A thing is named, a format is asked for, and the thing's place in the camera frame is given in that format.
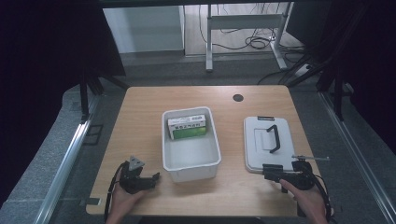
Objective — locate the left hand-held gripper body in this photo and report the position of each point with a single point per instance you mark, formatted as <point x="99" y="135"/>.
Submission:
<point x="132" y="182"/>

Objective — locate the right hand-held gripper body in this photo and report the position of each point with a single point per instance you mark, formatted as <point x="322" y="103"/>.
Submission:
<point x="300" y="180"/>

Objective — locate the person's right hand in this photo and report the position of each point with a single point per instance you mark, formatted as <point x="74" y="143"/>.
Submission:
<point x="308" y="202"/>

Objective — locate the person's left hand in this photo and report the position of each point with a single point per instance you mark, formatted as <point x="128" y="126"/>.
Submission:
<point x="123" y="203"/>

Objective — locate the white plastic bin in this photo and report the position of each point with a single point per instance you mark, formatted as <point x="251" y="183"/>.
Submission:
<point x="191" y="155"/>

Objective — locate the green and white box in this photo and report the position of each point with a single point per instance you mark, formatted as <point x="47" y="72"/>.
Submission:
<point x="186" y="127"/>

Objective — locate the black floor plate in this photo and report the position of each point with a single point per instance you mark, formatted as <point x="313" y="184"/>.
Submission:
<point x="93" y="134"/>

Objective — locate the black tripod stand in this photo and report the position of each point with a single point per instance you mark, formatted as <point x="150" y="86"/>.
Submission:
<point x="84" y="96"/>
<point x="337" y="93"/>

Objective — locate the white power strip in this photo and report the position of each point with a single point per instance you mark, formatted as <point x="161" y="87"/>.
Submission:
<point x="303" y="70"/>

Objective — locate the dark curtain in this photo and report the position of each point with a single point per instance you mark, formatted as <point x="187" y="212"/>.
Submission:
<point x="370" y="62"/>
<point x="46" y="62"/>

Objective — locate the white cabinet panel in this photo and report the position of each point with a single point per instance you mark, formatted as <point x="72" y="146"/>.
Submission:
<point x="143" y="29"/>

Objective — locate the aluminium floor rail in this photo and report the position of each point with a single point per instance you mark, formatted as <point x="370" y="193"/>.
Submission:
<point x="358" y="155"/>
<point x="62" y="174"/>

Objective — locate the white metal desk frame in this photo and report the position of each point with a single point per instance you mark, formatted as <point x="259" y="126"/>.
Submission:
<point x="243" y="21"/>

